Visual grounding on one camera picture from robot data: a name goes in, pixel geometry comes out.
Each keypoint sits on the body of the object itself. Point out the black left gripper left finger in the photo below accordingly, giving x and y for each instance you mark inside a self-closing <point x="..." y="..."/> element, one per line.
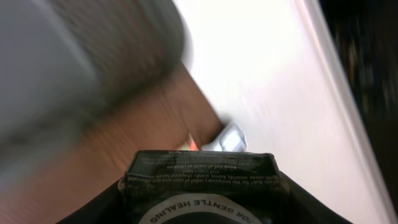
<point x="105" y="208"/>

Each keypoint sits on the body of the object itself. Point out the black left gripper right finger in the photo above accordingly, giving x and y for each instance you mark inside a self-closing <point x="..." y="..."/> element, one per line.
<point x="304" y="208"/>

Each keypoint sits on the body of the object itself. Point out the dark green ointment box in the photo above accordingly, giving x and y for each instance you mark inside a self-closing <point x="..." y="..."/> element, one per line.
<point x="204" y="187"/>

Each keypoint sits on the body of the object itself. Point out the yellow white snack bag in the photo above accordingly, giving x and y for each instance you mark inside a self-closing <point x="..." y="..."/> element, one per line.
<point x="188" y="145"/>

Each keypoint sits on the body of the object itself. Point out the white barcode scanner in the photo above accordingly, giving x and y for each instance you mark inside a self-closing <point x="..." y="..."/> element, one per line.
<point x="230" y="139"/>

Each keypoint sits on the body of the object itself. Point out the dark grey plastic basket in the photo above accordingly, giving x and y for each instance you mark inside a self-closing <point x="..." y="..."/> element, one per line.
<point x="65" y="63"/>

